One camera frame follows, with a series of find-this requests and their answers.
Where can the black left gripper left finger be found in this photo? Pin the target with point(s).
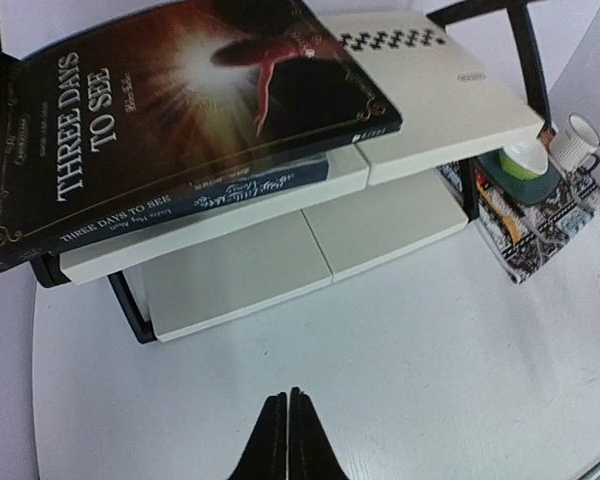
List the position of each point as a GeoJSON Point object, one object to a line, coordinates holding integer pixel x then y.
{"type": "Point", "coordinates": [265, 454]}

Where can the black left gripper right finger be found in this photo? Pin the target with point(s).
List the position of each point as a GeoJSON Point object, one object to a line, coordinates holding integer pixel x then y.
{"type": "Point", "coordinates": [310, 455]}

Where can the floral Little Women book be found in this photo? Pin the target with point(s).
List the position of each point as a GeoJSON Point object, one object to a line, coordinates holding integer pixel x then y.
{"type": "Point", "coordinates": [295, 174]}

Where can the dark red black book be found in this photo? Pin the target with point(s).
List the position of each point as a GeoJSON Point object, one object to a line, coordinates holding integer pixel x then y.
{"type": "Point", "coordinates": [115, 127]}

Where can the patterned fabric placemat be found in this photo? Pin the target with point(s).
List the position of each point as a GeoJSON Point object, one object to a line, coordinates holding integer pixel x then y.
{"type": "Point", "coordinates": [546, 228]}

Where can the teal plate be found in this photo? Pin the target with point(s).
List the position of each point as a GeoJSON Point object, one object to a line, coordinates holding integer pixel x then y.
{"type": "Point", "coordinates": [525, 192]}

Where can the green white bowl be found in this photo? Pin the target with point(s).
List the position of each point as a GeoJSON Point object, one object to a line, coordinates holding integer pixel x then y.
{"type": "Point", "coordinates": [526, 160]}

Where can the beige three-tier shelf rack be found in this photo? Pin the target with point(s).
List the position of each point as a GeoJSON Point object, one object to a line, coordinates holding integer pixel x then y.
{"type": "Point", "coordinates": [382, 197]}

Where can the white ribbed mug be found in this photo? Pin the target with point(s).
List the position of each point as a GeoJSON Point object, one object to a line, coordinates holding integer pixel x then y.
{"type": "Point", "coordinates": [575, 143]}

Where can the yellow handled knife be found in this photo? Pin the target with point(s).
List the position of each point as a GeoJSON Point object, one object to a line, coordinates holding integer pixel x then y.
{"type": "Point", "coordinates": [509, 221]}

